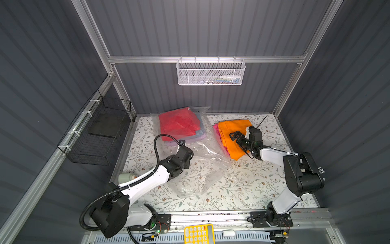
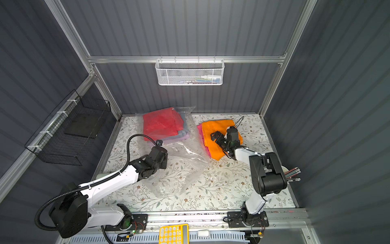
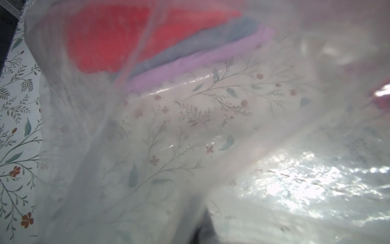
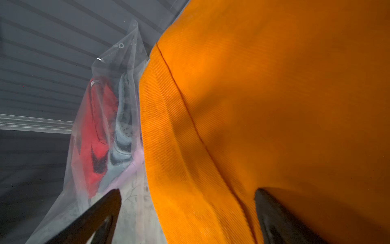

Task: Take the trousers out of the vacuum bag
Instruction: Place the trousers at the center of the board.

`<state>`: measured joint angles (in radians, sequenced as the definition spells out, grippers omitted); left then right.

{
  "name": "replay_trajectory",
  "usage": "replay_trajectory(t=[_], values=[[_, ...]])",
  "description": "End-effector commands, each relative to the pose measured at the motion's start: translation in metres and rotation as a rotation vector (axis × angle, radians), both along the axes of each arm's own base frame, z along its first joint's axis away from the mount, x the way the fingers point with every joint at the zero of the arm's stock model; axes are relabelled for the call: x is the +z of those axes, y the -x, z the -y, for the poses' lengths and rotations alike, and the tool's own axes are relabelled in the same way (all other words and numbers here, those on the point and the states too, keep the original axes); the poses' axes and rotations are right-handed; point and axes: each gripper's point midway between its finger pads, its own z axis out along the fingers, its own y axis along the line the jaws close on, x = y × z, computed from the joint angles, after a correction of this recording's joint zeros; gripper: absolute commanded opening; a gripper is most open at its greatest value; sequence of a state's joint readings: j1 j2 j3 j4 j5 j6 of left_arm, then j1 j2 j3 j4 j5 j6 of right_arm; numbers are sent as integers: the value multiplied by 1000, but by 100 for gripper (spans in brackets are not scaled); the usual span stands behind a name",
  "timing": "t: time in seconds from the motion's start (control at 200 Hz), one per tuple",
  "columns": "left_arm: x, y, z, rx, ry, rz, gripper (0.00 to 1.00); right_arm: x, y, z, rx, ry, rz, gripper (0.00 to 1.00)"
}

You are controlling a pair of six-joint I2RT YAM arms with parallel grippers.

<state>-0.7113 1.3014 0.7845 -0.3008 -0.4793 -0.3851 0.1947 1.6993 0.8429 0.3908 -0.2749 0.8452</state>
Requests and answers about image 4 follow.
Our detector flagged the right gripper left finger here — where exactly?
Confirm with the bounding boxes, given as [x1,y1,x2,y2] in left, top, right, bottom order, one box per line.
[47,189,121,244]

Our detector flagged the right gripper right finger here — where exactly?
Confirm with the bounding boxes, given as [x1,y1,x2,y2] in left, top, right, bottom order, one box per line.
[255,189,326,244]

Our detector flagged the red garment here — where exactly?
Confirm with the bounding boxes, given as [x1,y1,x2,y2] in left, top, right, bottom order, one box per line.
[71,76,118,199]

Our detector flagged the clear plastic vacuum bag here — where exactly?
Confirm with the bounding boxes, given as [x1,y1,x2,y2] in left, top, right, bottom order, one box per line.
[28,20,166,244]

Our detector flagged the orange trousers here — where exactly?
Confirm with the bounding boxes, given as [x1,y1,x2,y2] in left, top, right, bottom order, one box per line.
[140,1,390,244]

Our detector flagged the lilac folded garment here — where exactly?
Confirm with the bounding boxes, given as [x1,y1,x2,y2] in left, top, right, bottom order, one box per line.
[107,148,145,190]

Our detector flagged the grey blue folded garment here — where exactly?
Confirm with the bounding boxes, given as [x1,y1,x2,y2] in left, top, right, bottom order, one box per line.
[99,73,134,192]

